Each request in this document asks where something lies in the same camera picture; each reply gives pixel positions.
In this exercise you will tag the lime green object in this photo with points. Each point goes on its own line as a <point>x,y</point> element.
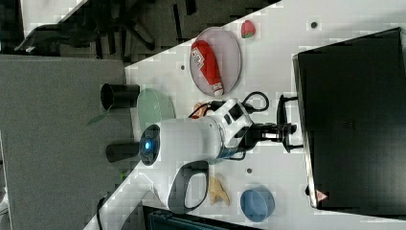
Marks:
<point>124,175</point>

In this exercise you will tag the peeled banana toy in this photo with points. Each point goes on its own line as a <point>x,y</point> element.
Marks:
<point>216,191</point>

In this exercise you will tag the red ketchup bottle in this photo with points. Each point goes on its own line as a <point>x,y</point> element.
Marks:
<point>204,58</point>

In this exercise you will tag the black pot lower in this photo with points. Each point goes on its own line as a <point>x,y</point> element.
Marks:
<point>118,152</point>

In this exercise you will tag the grey round plate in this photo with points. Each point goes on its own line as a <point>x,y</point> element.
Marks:
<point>228,57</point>

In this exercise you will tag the green perforated colander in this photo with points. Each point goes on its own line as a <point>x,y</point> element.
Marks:
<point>153,107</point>

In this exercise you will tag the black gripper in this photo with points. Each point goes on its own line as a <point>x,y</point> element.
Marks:
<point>267,132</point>

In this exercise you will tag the black pot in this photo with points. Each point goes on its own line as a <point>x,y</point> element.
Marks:
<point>115,96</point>
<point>118,152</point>

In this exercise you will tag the black toaster oven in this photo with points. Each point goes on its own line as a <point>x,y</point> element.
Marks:
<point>352,104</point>

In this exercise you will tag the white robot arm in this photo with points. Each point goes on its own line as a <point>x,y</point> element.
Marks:
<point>173,151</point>

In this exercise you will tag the blue cup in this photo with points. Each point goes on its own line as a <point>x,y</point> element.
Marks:
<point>257,204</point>

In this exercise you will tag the pink peach toy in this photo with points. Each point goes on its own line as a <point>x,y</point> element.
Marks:
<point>248,29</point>

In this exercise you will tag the black pot upper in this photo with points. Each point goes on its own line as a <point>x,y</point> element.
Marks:
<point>115,96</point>

